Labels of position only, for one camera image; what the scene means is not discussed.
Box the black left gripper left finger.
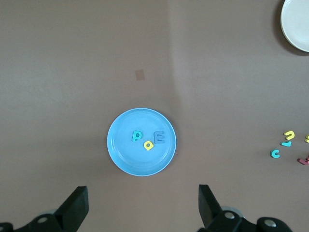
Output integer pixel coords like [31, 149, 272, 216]
[0, 185, 89, 232]

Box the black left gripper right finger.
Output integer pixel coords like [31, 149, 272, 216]
[197, 184, 293, 232]

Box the blue foam letter E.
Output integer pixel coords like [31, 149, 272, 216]
[154, 130, 167, 145]

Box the blue plate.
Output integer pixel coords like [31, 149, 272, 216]
[107, 107, 177, 177]

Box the red foam letter f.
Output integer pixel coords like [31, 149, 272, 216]
[296, 154, 309, 166]

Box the white plate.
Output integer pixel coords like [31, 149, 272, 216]
[280, 0, 309, 53]

